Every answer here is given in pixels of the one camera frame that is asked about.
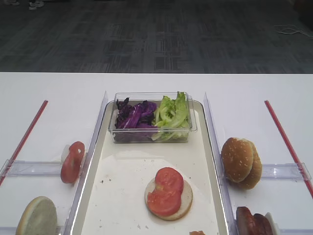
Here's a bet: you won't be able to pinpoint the long acrylic divider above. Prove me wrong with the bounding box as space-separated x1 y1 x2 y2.
203 93 238 235
59 93 108 235

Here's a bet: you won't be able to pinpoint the acrylic cross holder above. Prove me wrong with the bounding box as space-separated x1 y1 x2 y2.
261 163 312 181
0 160 62 177

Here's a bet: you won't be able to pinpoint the sesame bun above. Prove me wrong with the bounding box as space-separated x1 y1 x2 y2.
221 138 254 183
239 141 262 190

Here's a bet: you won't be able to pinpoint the standing bun half left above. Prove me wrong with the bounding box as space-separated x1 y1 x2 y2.
15 196 57 235

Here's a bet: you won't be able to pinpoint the white patty stand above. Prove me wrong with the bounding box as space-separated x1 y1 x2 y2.
265 212 281 235

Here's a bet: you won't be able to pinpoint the clear plastic salad container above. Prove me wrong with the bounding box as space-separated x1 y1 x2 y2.
108 91 198 143

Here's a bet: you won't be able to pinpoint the red tape strip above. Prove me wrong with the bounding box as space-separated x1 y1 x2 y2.
264 100 313 196
0 100 48 184

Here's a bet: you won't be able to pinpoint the white serving tray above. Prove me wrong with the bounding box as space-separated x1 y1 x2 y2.
81 101 227 235

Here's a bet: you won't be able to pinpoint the green lettuce leaves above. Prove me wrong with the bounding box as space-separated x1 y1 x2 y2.
152 92 190 142

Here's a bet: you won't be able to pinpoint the right acrylic cross holder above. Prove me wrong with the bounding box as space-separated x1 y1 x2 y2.
261 163 312 181

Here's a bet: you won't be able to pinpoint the right red tape strip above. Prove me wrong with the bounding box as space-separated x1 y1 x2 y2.
264 100 313 196

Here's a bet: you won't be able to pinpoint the left red tape strip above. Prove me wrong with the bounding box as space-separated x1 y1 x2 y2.
0 100 48 184

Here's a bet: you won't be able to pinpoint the right long acrylic divider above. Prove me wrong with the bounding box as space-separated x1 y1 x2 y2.
203 93 238 235

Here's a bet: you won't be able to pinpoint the purple cabbage leaves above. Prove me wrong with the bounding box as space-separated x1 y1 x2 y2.
115 98 157 129

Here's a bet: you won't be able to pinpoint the sesame bun rear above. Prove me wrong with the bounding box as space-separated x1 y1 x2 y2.
239 141 262 190

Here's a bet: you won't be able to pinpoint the white cable on floor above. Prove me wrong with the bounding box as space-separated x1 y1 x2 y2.
273 24 313 39

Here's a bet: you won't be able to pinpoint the white sneaker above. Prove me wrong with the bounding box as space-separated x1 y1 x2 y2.
28 0 45 10

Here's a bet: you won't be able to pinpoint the tomato slices on bun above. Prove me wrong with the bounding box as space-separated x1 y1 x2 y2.
147 167 184 217

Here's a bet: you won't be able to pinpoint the left acrylic cross holder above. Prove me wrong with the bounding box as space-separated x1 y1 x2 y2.
0 160 62 177

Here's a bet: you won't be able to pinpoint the bottom bun slice on tray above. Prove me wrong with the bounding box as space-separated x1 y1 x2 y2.
144 179 193 221

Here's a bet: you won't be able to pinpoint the left long acrylic divider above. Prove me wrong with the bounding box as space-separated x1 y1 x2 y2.
59 93 108 235

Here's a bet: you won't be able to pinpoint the sesame bun front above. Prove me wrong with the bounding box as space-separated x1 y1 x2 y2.
221 138 254 183

